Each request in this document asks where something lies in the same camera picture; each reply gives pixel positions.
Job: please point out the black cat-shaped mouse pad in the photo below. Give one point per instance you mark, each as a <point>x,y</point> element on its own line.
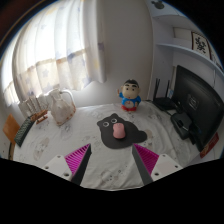
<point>133,135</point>

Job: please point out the large white conch shell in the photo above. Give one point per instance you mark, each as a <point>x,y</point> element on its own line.
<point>61,110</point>

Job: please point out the cartoon boy figurine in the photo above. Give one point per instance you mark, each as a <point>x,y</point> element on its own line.
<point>130,96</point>

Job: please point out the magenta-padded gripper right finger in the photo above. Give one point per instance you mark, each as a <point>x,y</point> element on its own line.
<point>146,160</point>

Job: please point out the white star-print curtain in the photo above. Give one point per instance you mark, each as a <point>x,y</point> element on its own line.
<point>56,43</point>

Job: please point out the white shelf unit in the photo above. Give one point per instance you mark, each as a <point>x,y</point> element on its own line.
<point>186,43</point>

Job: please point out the wooden chair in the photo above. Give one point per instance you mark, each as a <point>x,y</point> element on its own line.
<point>10,128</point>

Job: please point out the black keyboard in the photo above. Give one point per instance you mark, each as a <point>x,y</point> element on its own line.
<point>23,131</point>

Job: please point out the black router with antennas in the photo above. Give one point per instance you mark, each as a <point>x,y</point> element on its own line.
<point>163,102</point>

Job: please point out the wooden model sailing ship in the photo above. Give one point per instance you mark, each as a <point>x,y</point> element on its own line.
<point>40,115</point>

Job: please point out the red flat packet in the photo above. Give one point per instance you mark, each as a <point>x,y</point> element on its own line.
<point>209,145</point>

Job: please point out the pink computer mouse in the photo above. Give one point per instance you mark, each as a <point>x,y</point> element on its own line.
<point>118,131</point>

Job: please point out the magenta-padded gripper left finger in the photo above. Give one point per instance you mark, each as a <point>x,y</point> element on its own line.
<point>77,160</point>

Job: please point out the black box device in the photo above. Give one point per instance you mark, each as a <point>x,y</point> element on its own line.
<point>181,125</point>

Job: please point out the black monitor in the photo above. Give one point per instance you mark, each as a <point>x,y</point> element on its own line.
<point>200,103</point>

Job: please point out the white printed tablecloth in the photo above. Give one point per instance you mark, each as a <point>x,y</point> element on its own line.
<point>83,133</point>

